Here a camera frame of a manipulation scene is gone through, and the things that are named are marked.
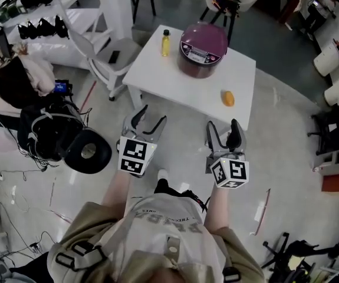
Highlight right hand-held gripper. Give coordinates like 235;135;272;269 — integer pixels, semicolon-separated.
205;118;250;190

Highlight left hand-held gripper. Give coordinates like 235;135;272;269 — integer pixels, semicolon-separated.
116;104;168;179

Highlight rice cooker base with panel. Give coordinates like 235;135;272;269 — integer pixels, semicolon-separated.
177;41;228;78

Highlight purple rice cooker lid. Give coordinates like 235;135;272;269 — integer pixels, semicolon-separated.
182;22;229;55

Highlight person's right forearm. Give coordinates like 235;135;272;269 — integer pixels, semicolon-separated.
203;184;231;235

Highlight person's left forearm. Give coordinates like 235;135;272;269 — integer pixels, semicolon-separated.
101;171;134;218

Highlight orange fruit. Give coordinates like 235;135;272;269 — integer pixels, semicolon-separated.
220;90;236;108

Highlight white square table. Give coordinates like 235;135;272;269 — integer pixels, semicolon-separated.
121;24;257;132

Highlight person's black shorts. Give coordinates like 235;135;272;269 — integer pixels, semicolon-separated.
153;177;201;206

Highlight white folding chair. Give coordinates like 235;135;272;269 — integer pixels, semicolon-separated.
67;25;143;102

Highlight yellow drink bottle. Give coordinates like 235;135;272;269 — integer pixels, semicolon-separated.
161;29;172;57

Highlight small black monitor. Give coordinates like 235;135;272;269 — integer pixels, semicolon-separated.
53;80;73;96

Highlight person's beige shirt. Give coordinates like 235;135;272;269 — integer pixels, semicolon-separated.
47;193;266;283

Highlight white metal shelf rack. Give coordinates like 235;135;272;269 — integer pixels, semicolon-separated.
0;0;113;70

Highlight white curved counter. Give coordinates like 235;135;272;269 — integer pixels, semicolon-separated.
313;38;339;106

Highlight row of black pouches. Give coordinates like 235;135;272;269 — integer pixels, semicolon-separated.
17;15;70;40

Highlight dark wooden staircase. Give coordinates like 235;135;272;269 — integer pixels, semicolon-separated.
278;0;311;31

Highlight black waist cable hub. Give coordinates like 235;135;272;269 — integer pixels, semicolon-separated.
186;189;210;213

